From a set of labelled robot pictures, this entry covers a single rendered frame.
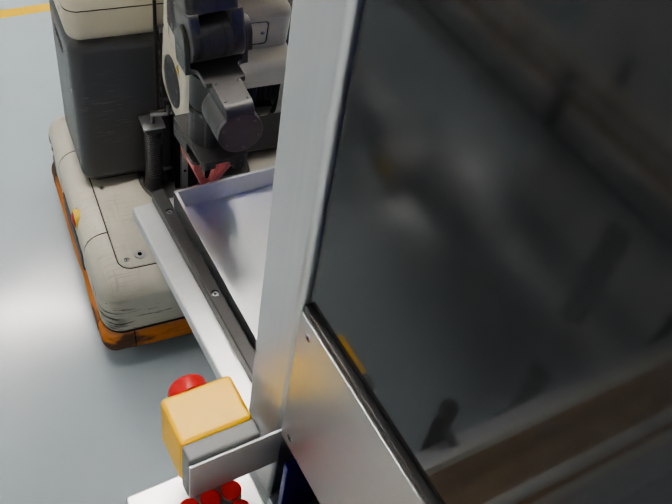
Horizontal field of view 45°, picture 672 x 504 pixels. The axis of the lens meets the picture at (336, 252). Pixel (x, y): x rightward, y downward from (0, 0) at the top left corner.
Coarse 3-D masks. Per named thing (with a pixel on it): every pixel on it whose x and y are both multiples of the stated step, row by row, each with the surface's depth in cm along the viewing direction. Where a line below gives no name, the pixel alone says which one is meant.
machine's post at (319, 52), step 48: (336, 0) 45; (288, 48) 52; (336, 48) 46; (288, 96) 54; (336, 96) 49; (288, 144) 56; (336, 144) 51; (288, 192) 58; (288, 240) 61; (288, 288) 64; (288, 336) 67; (288, 384) 71
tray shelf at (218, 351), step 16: (144, 208) 113; (144, 224) 111; (160, 224) 111; (160, 240) 109; (160, 256) 107; (176, 256) 108; (176, 272) 106; (176, 288) 104; (192, 288) 104; (192, 304) 103; (208, 304) 103; (192, 320) 101; (208, 320) 101; (208, 336) 100; (224, 336) 100; (208, 352) 98; (224, 352) 98; (224, 368) 97; (240, 368) 97; (240, 384) 96
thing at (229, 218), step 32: (192, 192) 112; (224, 192) 115; (256, 192) 118; (192, 224) 107; (224, 224) 112; (256, 224) 113; (224, 256) 109; (256, 256) 109; (224, 288) 102; (256, 288) 106; (256, 320) 102
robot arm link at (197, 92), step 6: (192, 78) 99; (198, 78) 98; (192, 84) 100; (198, 84) 99; (192, 90) 100; (198, 90) 99; (204, 90) 99; (192, 96) 101; (198, 96) 100; (204, 96) 100; (192, 102) 101; (198, 102) 101; (198, 108) 101
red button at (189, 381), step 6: (180, 378) 80; (186, 378) 80; (192, 378) 80; (198, 378) 80; (174, 384) 79; (180, 384) 79; (186, 384) 79; (192, 384) 79; (198, 384) 79; (168, 390) 80; (174, 390) 79; (180, 390) 79; (186, 390) 79; (168, 396) 80
